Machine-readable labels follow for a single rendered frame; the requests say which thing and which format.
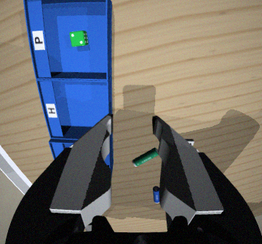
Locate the green aa battery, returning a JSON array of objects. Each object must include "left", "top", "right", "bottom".
[{"left": 132, "top": 148, "right": 158, "bottom": 167}]

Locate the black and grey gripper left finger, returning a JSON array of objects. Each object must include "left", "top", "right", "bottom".
[{"left": 5, "top": 113, "right": 113, "bottom": 244}]

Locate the blue three-compartment bin rack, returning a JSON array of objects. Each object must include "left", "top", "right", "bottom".
[{"left": 23, "top": 0, "right": 112, "bottom": 159}]

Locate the white domino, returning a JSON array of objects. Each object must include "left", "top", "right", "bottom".
[{"left": 186, "top": 139, "right": 194, "bottom": 145}]

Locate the blue battery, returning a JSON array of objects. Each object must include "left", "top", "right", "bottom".
[{"left": 153, "top": 186, "right": 159, "bottom": 203}]

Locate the green die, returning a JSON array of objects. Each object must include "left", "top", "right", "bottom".
[{"left": 69, "top": 31, "right": 88, "bottom": 47}]

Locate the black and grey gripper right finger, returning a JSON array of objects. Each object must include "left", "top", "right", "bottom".
[{"left": 152, "top": 116, "right": 262, "bottom": 244}]

